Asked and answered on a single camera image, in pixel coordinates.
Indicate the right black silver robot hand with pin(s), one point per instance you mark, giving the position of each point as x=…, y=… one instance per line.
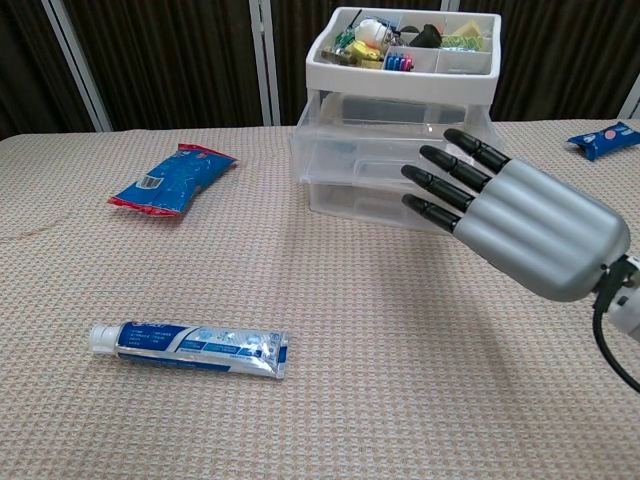
x=540, y=225

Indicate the clear plastic drawer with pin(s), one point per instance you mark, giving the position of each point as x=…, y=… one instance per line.
x=350, y=205
x=320, y=132

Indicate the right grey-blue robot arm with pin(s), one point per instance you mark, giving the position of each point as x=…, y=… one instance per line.
x=627, y=310

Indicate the small blue snack packet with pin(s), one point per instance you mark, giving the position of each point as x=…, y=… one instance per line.
x=600, y=140

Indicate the blue green small packet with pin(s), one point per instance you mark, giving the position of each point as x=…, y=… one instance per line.
x=460, y=42

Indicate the yellow sponge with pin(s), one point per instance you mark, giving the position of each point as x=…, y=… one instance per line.
x=465, y=27

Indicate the coloured disc stack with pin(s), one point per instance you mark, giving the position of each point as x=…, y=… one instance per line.
x=397, y=62

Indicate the black lump item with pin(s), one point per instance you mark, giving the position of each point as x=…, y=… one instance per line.
x=425, y=36

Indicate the metal keyring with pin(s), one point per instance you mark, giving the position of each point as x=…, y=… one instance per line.
x=394, y=34

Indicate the beige woven tablecloth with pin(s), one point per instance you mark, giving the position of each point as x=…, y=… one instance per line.
x=300, y=280

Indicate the yellow small toy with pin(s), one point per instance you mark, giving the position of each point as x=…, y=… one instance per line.
x=362, y=52

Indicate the white round small item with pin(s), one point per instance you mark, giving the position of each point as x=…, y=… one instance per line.
x=369, y=31

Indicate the green patterned small item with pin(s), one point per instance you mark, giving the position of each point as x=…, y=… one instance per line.
x=345, y=36

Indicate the blue white toothpaste tube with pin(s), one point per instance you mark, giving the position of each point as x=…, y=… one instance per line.
x=200, y=347

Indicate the blue red-edged snack bag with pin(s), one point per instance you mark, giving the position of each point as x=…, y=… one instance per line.
x=172, y=180

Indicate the grey metal frame post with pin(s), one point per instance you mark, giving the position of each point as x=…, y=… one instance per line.
x=77, y=65
x=264, y=62
x=632, y=100
x=450, y=4

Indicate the white organizer tray with items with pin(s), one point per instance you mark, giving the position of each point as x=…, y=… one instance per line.
x=400, y=85

